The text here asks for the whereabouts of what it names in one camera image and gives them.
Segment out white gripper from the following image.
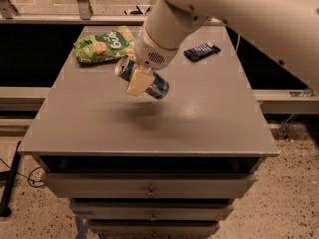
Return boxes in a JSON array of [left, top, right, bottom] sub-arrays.
[[126, 27, 177, 96]]

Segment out silver blue Red Bull can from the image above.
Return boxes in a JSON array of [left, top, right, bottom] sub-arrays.
[[115, 57, 169, 100]]

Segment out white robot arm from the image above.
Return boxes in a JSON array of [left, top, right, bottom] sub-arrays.
[[134, 0, 319, 91]]

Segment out green snack bag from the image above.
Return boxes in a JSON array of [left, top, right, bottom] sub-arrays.
[[74, 26, 135, 64]]

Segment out dark blue candy bar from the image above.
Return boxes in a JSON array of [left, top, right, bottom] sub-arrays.
[[184, 42, 221, 62]]

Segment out grey drawer cabinet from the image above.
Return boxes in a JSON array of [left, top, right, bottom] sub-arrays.
[[17, 25, 280, 239]]

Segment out top grey drawer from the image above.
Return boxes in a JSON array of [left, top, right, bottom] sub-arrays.
[[42, 173, 256, 199]]

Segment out grey drawer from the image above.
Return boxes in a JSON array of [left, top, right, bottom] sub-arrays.
[[42, 173, 256, 199], [70, 202, 233, 221], [89, 220, 219, 236]]

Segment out middle grey drawer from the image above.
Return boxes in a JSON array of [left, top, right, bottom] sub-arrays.
[[70, 202, 233, 221]]

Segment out bottom grey drawer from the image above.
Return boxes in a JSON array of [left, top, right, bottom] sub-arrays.
[[89, 220, 219, 236]]

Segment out black floor stand bar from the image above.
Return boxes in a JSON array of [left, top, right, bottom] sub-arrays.
[[0, 150, 21, 217]]

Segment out metal railing frame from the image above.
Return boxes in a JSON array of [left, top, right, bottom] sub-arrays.
[[0, 0, 319, 115]]

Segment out black floor cable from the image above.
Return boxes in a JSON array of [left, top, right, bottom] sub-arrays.
[[0, 157, 46, 189]]

